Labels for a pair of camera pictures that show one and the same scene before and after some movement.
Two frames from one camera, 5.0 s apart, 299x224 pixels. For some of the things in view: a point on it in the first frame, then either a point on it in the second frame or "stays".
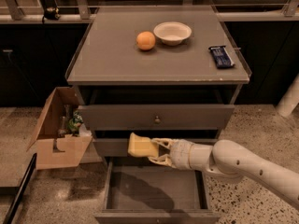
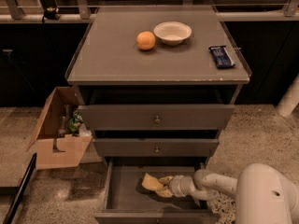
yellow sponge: [142, 147] -> [151, 183]
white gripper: [183, 153] -> [176, 185]
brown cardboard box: [54, 147] stays
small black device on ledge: [51, 12] stays
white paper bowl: [172, 33] stays
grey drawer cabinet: [158, 72] stays
